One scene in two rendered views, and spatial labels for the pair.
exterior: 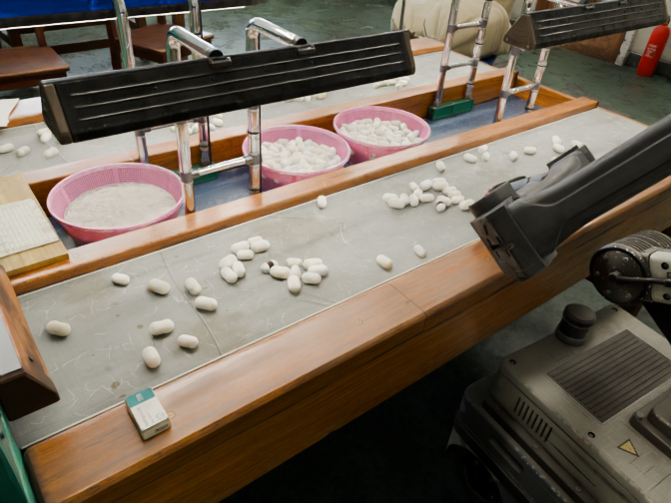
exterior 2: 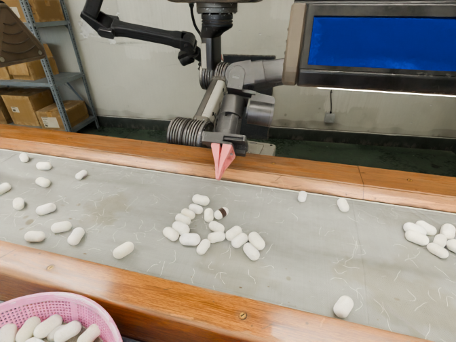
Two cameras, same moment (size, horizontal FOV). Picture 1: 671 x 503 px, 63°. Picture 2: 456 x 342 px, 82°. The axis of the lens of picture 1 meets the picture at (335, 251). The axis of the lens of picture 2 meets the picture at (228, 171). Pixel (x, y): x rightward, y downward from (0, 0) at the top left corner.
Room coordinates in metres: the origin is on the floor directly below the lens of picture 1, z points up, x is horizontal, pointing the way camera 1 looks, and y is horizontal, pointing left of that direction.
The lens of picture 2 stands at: (1.26, 0.11, 1.11)
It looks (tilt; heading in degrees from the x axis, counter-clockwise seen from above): 32 degrees down; 234
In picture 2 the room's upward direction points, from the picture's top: straight up
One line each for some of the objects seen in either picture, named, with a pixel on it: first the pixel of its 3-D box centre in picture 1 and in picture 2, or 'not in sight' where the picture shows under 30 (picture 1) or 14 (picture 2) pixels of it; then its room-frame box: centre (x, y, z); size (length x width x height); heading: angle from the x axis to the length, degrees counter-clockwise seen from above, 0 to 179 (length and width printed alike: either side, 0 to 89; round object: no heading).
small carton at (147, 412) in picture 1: (147, 412); not in sight; (0.42, 0.22, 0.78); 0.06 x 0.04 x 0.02; 40
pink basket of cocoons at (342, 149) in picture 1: (296, 164); not in sight; (1.23, 0.12, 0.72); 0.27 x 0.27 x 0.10
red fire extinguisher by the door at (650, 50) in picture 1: (656, 45); not in sight; (4.79, -2.51, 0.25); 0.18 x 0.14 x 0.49; 135
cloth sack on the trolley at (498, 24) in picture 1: (460, 26); not in sight; (4.16, -0.76, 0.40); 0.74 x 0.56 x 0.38; 136
